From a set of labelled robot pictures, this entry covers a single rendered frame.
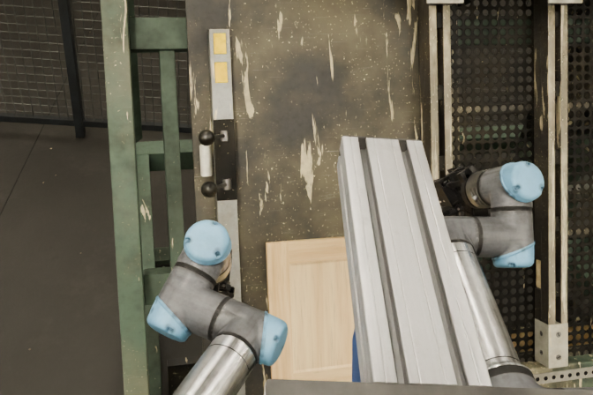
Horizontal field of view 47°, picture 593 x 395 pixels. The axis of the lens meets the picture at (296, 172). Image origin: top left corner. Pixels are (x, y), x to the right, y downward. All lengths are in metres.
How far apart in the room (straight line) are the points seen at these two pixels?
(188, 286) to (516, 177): 0.61
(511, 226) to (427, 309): 0.73
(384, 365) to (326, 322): 1.31
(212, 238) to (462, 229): 0.45
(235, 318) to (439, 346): 0.57
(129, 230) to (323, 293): 0.53
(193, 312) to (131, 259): 0.62
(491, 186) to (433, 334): 0.78
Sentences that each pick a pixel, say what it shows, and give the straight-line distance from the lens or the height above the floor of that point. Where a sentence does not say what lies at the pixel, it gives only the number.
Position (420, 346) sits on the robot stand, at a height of 2.03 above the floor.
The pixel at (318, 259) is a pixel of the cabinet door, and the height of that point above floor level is 1.19.
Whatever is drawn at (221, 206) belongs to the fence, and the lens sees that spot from 1.70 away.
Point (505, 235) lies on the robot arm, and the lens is 1.28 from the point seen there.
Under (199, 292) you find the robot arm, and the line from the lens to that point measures 1.11.
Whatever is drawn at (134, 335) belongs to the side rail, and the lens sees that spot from 1.74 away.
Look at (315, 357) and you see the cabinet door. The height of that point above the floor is 0.97.
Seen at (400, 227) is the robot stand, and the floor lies 2.03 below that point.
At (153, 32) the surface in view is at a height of 1.65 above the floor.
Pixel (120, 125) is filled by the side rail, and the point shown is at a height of 1.51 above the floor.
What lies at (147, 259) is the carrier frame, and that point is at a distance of 2.33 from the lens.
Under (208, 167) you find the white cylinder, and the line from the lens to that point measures 1.69.
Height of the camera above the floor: 2.45
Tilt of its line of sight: 38 degrees down
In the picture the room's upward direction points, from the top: 7 degrees clockwise
